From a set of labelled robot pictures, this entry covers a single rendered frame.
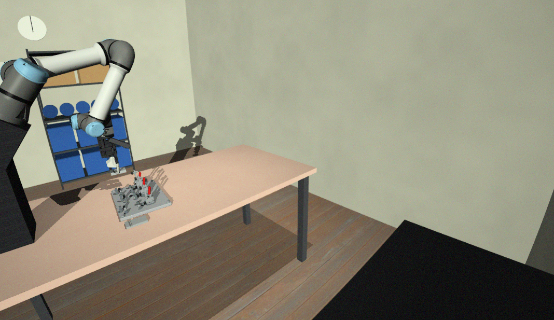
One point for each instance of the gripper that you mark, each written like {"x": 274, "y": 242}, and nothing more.
{"x": 109, "y": 149}

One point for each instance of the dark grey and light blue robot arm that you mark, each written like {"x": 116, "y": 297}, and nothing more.
{"x": 23, "y": 80}

